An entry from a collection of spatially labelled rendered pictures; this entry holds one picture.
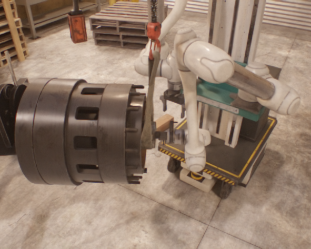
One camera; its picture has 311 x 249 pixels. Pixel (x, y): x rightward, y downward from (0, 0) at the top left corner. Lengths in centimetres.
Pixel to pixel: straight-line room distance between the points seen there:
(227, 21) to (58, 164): 133
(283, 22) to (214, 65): 535
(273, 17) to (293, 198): 454
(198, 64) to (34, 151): 80
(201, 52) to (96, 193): 154
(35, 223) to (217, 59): 174
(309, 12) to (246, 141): 431
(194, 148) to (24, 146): 81
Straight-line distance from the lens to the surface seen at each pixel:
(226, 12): 194
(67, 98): 132
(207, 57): 114
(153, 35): 115
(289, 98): 160
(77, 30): 113
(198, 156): 149
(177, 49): 128
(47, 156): 133
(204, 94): 192
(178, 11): 164
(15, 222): 236
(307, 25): 637
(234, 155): 221
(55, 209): 233
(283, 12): 637
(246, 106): 181
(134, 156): 130
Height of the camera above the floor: 176
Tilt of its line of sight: 36 degrees down
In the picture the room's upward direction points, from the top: straight up
